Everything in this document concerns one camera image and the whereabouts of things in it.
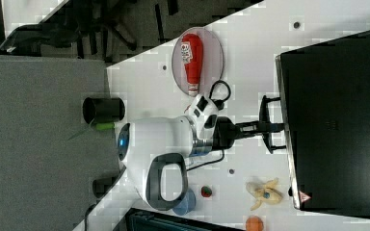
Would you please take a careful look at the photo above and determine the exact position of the orange toy fruit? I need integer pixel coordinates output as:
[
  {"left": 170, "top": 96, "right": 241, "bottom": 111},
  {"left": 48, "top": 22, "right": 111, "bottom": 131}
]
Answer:
[{"left": 245, "top": 216, "right": 264, "bottom": 231}]

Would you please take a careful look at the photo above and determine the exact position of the black camera cable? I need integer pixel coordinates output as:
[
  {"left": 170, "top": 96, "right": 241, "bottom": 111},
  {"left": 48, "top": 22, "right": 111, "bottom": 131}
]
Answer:
[{"left": 186, "top": 80, "right": 232, "bottom": 171}]

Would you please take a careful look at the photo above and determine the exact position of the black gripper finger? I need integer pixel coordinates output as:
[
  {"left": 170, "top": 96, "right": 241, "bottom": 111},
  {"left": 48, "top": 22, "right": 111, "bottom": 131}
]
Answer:
[
  {"left": 235, "top": 131, "right": 271, "bottom": 140},
  {"left": 236, "top": 120, "right": 284, "bottom": 133}
]

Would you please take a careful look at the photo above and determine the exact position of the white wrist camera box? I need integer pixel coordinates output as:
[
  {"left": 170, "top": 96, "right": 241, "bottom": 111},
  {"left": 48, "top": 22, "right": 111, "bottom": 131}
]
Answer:
[{"left": 188, "top": 94, "right": 219, "bottom": 140}]

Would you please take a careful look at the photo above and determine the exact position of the small dark red fruit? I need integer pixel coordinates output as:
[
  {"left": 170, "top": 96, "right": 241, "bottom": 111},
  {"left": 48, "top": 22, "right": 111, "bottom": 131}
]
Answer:
[{"left": 200, "top": 186, "right": 212, "bottom": 197}]

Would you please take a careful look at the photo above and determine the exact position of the dark blue table rail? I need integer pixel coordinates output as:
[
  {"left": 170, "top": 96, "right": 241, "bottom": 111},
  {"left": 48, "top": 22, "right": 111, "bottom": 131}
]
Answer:
[{"left": 125, "top": 209, "right": 242, "bottom": 231}]

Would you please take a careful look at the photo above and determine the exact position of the lime green utensil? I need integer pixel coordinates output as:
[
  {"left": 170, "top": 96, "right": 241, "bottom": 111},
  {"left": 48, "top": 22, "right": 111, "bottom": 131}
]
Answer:
[{"left": 94, "top": 122, "right": 115, "bottom": 131}]

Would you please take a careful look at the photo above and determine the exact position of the peeled toy banana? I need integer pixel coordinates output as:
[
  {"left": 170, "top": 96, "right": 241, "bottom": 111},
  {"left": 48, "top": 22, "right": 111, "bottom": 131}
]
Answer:
[{"left": 246, "top": 178, "right": 282, "bottom": 211}]

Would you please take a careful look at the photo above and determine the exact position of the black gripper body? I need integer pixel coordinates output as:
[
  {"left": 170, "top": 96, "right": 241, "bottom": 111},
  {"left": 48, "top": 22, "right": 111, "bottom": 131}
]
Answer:
[{"left": 212, "top": 116, "right": 236, "bottom": 150}]

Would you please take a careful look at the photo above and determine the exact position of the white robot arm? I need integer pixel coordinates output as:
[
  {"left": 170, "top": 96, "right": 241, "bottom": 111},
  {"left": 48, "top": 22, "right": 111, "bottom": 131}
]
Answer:
[{"left": 117, "top": 115, "right": 284, "bottom": 211}]

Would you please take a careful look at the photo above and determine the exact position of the red ketchup bottle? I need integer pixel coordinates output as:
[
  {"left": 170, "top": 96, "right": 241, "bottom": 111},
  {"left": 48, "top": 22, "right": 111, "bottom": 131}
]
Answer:
[{"left": 180, "top": 34, "right": 203, "bottom": 96}]

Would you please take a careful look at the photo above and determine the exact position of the blue cup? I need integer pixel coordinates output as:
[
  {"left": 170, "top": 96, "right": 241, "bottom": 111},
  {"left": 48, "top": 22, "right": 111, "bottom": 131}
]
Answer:
[{"left": 172, "top": 189, "right": 197, "bottom": 216}]

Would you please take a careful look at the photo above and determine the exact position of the grey round plate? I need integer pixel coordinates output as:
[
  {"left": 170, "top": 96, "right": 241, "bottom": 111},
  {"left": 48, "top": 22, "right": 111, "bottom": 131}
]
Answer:
[{"left": 172, "top": 27, "right": 225, "bottom": 97}]

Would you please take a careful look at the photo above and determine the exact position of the silver black toaster oven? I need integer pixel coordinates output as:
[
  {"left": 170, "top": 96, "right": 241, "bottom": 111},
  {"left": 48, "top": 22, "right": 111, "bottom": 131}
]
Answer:
[{"left": 275, "top": 30, "right": 370, "bottom": 219}]

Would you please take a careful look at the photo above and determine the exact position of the black utensil holder cup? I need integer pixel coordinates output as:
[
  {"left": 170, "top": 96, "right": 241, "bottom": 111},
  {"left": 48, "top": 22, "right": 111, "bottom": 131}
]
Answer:
[{"left": 82, "top": 97, "right": 125, "bottom": 124}]

